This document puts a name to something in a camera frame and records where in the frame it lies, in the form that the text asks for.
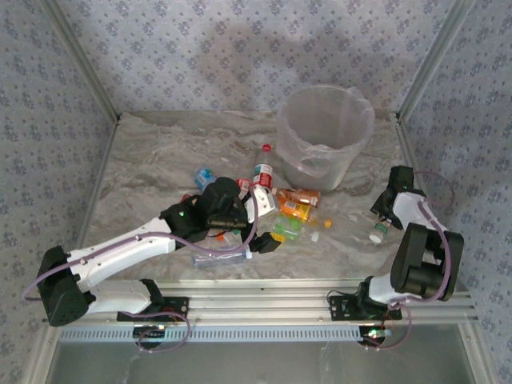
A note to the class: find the clear plastic bin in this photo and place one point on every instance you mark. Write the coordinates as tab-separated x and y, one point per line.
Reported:
288	144

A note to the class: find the clear bottle green cap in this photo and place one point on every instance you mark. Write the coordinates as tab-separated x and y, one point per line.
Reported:
237	231

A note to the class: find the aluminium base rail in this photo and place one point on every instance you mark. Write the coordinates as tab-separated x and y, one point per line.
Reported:
260	304

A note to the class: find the aluminium corner post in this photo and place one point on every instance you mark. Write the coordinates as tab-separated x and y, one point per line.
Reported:
432	60
83	60

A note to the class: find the clear water bottle pale label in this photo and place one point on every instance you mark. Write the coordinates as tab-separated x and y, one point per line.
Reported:
216	258

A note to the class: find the aluminium side rail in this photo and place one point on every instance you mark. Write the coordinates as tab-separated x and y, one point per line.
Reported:
101	168

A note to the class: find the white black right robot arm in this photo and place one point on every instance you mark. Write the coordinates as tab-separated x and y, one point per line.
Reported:
412	208

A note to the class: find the small red bottle cap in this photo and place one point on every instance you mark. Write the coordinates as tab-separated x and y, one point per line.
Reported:
186	198

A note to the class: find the small red label bottle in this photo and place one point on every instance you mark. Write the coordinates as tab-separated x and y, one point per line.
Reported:
243	184

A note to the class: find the amber bottle yellow cap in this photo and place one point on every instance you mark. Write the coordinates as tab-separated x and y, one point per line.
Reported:
296	210

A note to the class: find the amber bottle orange label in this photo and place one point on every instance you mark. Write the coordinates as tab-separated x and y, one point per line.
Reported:
304	196

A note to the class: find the translucent plastic bin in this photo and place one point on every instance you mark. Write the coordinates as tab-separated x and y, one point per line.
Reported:
316	176

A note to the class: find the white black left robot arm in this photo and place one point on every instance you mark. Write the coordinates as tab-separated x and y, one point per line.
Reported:
120	252

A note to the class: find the red cap red-white label bottle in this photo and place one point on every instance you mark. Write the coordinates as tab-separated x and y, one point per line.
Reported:
263	173

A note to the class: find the small controller board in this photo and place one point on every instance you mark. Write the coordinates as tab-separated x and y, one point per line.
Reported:
374	333
150	331

